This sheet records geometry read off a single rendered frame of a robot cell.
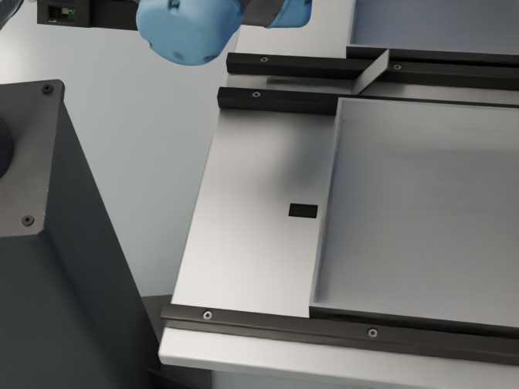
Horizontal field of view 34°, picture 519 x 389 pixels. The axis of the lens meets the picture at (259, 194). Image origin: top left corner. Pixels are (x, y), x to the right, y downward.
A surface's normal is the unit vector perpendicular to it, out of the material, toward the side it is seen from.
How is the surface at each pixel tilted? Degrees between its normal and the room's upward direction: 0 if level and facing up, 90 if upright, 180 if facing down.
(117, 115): 0
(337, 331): 0
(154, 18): 90
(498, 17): 0
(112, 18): 50
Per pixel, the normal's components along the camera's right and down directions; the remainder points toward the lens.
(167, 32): -0.36, 0.77
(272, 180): -0.08, -0.59
